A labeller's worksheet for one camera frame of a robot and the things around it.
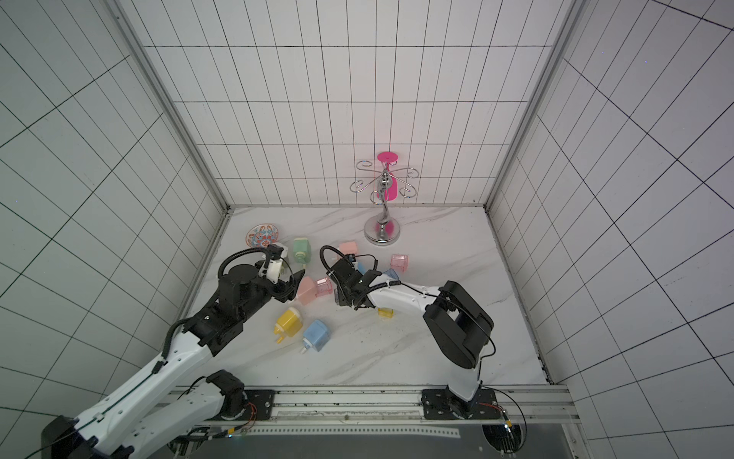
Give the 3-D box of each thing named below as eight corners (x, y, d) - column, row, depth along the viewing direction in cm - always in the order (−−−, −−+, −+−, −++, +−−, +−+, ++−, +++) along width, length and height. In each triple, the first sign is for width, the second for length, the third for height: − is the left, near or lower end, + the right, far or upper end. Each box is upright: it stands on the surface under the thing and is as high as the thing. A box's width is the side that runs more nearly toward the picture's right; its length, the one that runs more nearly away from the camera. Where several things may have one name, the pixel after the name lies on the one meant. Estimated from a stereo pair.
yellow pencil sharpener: (280, 342, 85) (274, 335, 80) (274, 325, 88) (268, 317, 83) (306, 329, 87) (302, 321, 82) (299, 313, 91) (295, 304, 86)
